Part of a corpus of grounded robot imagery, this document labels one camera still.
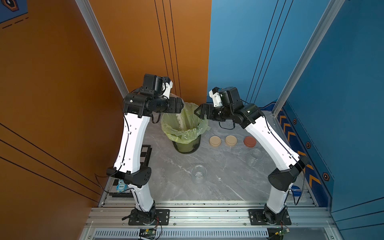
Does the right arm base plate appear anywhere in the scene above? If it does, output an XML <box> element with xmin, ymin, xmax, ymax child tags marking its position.
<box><xmin>248</xmin><ymin>209</ymin><xmax>292</xmax><ymax>226</ymax></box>

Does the yellow-green plastic bin liner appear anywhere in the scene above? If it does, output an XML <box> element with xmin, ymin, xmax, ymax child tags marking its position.
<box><xmin>161</xmin><ymin>103</ymin><xmax>210</xmax><ymax>144</ymax></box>

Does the left aluminium corner post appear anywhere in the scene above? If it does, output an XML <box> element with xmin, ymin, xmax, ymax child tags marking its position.
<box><xmin>75</xmin><ymin>0</ymin><xmax>129</xmax><ymax>98</ymax></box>

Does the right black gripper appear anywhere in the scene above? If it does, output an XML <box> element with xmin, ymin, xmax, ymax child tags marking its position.
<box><xmin>194</xmin><ymin>103</ymin><xmax>235</xmax><ymax>121</ymax></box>

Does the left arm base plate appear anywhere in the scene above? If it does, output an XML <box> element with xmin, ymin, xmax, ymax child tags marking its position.
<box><xmin>128</xmin><ymin>209</ymin><xmax>170</xmax><ymax>227</ymax></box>

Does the right aluminium corner post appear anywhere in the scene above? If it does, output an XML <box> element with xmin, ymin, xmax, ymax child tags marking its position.
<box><xmin>272</xmin><ymin>0</ymin><xmax>345</xmax><ymax>117</ymax></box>

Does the green circuit board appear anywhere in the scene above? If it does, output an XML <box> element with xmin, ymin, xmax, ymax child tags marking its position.
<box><xmin>275</xmin><ymin>228</ymin><xmax>290</xmax><ymax>240</ymax></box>
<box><xmin>138</xmin><ymin>228</ymin><xmax>157</xmax><ymax>240</ymax></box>

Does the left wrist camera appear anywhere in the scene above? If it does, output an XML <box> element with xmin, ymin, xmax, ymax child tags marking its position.
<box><xmin>162</xmin><ymin>80</ymin><xmax>173</xmax><ymax>99</ymax></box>

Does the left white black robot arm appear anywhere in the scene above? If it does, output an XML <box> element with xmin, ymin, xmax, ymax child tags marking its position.
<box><xmin>107</xmin><ymin>74</ymin><xmax>184</xmax><ymax>225</ymax></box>

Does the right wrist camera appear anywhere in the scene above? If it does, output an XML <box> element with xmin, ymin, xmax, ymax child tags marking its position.
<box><xmin>209</xmin><ymin>87</ymin><xmax>223</xmax><ymax>108</ymax></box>

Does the blue owl figurine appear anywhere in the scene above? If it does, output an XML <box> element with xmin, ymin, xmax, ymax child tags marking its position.
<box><xmin>116</xmin><ymin>180</ymin><xmax>129</xmax><ymax>194</ymax></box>

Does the blue silver can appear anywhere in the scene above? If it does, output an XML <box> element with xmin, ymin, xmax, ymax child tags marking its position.
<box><xmin>291</xmin><ymin>185</ymin><xmax>302</xmax><ymax>198</ymax></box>

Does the right green circuit board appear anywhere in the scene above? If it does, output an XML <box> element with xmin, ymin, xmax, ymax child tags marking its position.
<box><xmin>275</xmin><ymin>228</ymin><xmax>290</xmax><ymax>240</ymax></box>

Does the aluminium front rail frame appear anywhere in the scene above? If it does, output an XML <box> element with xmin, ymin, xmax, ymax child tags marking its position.
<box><xmin>80</xmin><ymin>202</ymin><xmax>342</xmax><ymax>240</ymax></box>

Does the red jar lid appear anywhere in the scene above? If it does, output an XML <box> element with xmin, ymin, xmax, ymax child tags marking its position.
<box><xmin>244</xmin><ymin>136</ymin><xmax>257</xmax><ymax>148</ymax></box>

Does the glass jar with rice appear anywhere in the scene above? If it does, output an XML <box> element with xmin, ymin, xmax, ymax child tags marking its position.
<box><xmin>246</xmin><ymin>149</ymin><xmax>264</xmax><ymax>167</ymax></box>

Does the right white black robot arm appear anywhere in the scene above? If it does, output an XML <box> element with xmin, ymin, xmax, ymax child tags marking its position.
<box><xmin>194</xmin><ymin>87</ymin><xmax>309</xmax><ymax>225</ymax></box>

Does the aluminium corner post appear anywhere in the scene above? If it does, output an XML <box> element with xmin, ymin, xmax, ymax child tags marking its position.
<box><xmin>75</xmin><ymin>0</ymin><xmax>129</xmax><ymax>98</ymax></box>
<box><xmin>272</xmin><ymin>0</ymin><xmax>345</xmax><ymax>117</ymax></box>

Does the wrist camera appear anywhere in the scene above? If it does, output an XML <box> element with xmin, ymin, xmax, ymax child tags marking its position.
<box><xmin>162</xmin><ymin>80</ymin><xmax>173</xmax><ymax>99</ymax></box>
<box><xmin>209</xmin><ymin>87</ymin><xmax>223</xmax><ymax>108</ymax></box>

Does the left green circuit board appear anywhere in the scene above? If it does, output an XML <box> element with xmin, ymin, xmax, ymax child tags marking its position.
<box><xmin>138</xmin><ymin>228</ymin><xmax>157</xmax><ymax>240</ymax></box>

